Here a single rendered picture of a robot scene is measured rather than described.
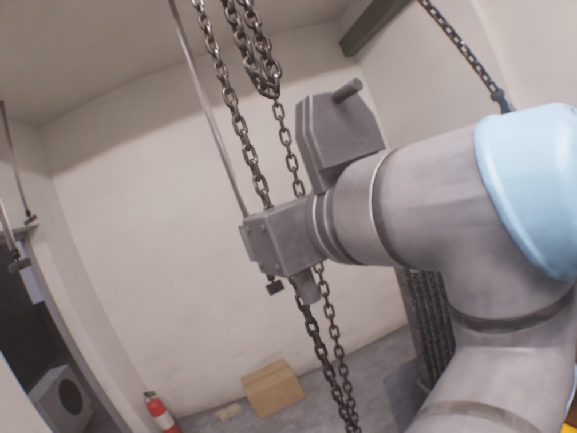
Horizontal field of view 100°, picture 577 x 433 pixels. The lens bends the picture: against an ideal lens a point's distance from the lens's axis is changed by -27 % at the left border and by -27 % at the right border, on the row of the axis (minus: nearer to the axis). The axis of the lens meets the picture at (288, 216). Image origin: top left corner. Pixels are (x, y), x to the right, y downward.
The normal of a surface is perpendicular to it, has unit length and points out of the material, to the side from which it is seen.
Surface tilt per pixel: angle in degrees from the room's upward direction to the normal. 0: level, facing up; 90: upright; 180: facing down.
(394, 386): 90
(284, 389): 90
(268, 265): 88
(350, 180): 44
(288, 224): 88
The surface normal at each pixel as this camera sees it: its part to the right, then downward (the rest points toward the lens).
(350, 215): -0.88, 0.12
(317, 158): -0.83, 0.33
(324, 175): 0.45, -0.07
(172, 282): 0.19, 0.07
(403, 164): -0.80, -0.48
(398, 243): -0.74, 0.53
